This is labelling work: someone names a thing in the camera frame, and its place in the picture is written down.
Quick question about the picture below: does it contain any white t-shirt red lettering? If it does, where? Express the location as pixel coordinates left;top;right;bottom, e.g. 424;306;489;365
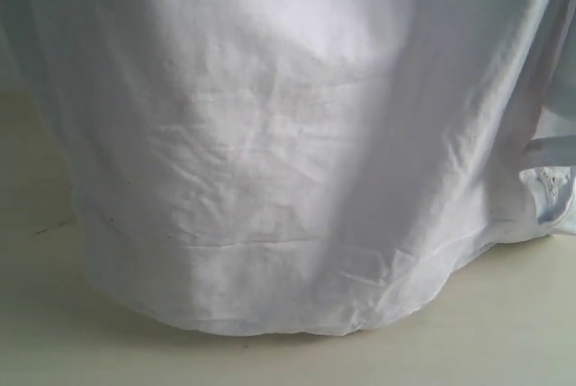
1;0;575;336

